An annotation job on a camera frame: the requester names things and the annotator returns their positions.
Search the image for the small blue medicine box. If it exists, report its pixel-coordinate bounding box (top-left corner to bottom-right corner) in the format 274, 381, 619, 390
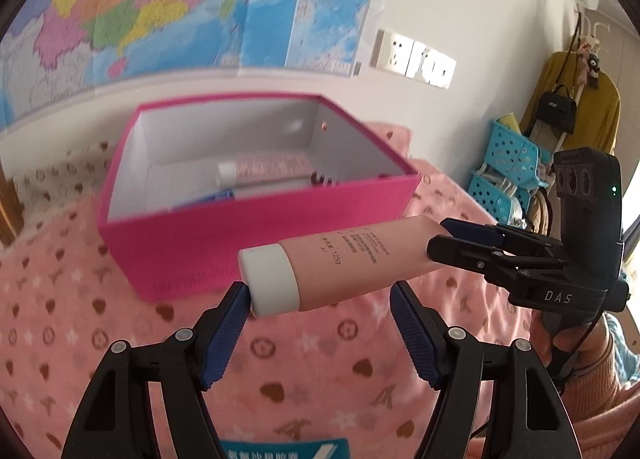
170, 188, 234, 211

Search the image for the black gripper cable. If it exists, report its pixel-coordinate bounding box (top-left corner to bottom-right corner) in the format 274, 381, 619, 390
470, 310, 609, 440

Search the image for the upper blue plastic basket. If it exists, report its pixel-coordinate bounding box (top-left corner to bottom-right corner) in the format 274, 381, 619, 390
483, 121, 549, 190

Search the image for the white hand cream tube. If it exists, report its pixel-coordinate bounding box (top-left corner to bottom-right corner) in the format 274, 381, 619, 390
233, 178, 312, 200

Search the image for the teal white medicine box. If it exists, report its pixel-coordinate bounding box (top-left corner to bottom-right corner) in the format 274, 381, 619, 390
221, 439, 352, 459

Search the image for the mustard yellow coat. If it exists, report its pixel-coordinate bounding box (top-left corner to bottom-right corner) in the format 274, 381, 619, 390
519, 50, 623, 155

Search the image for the lower blue plastic basket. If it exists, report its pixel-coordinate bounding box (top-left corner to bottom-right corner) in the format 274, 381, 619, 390
468, 173, 530, 225

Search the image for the slim pink cream tube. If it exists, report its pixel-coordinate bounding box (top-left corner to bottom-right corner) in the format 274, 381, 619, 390
215, 153, 314, 187

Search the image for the pink cardboard storage box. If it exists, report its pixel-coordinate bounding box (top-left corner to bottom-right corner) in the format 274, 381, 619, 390
98, 93, 420, 303

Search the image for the pink sweater right forearm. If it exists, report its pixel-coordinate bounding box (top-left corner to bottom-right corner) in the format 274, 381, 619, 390
562, 337, 639, 458

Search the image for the large pink lotion tube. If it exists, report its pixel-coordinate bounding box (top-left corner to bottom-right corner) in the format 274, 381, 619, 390
238, 214, 446, 317

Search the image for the white wall socket panel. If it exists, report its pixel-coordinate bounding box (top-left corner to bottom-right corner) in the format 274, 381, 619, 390
371, 29, 457, 90

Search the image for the blue plastic basket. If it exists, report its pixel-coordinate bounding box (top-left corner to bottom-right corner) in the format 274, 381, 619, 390
483, 121, 549, 190
468, 173, 530, 225

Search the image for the person's right hand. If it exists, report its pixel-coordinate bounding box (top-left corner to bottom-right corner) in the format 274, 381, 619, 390
529, 311, 610, 371

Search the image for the black handbag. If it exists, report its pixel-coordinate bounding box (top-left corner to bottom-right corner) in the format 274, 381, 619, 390
535, 84, 577, 134

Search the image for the colourful wall map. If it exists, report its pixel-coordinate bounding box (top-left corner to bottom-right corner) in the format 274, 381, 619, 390
1, 0, 371, 127

